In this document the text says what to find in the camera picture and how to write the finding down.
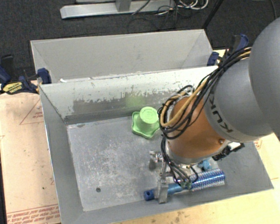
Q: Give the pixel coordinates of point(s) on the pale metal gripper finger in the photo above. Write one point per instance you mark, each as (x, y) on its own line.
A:
(152, 164)
(163, 193)

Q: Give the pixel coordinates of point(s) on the light blue small plastic piece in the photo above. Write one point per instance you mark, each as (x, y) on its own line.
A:
(206, 164)

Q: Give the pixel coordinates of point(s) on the blue round hairbrush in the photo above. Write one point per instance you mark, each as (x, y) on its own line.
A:
(208, 179)

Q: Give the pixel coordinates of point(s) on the green plastic cup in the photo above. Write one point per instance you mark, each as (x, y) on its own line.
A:
(146, 123)

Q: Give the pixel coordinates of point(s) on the grey metal bin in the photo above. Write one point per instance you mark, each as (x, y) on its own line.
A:
(110, 162)

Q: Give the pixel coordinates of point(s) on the brown cardboard board red print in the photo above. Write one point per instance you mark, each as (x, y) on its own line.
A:
(26, 159)

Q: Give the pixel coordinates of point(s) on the black cylinder on white bracket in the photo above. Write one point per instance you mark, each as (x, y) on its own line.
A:
(221, 153)

